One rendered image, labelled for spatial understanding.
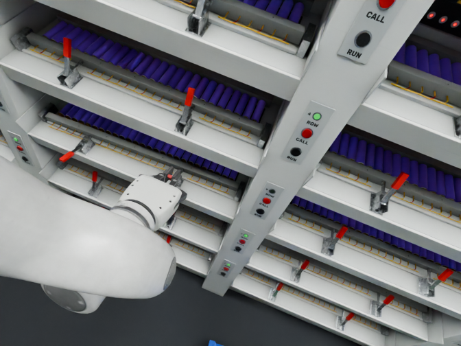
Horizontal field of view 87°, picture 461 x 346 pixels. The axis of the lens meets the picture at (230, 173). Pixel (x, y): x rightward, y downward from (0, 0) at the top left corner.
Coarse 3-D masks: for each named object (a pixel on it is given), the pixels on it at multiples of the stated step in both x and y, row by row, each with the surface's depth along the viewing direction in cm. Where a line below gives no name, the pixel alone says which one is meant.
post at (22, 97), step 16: (0, 0) 48; (16, 0) 51; (32, 0) 54; (0, 16) 49; (0, 80) 55; (16, 96) 59; (32, 96) 63; (0, 112) 63; (16, 112) 61; (0, 128) 68; (16, 128) 65; (32, 144) 68; (16, 160) 76; (32, 160) 73; (48, 160) 76; (64, 192) 90
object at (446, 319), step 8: (448, 320) 71; (456, 320) 69; (448, 328) 70; (456, 328) 68; (400, 336) 84; (408, 336) 81; (448, 336) 70; (456, 336) 68; (400, 344) 83; (408, 344) 80; (416, 344) 78; (424, 344) 76; (432, 344) 75; (440, 344) 73; (448, 344) 72
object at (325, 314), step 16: (240, 272) 90; (256, 272) 91; (240, 288) 90; (256, 288) 91; (272, 288) 90; (288, 288) 93; (272, 304) 92; (288, 304) 90; (304, 304) 91; (320, 304) 92; (320, 320) 89; (336, 320) 90; (352, 320) 90; (368, 320) 90; (352, 336) 88; (368, 336) 89; (384, 336) 90
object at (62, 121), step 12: (48, 120) 67; (60, 120) 66; (72, 120) 67; (84, 132) 66; (96, 132) 66; (96, 144) 66; (108, 144) 66; (120, 144) 65; (132, 144) 66; (144, 156) 66; (156, 156) 65; (180, 168) 66; (192, 168) 65; (192, 180) 66; (216, 180) 65; (228, 180) 66
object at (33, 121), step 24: (48, 96) 67; (24, 120) 63; (48, 144) 67; (72, 144) 66; (120, 168) 65; (144, 168) 66; (168, 168) 67; (192, 192) 65; (240, 192) 64; (216, 216) 66
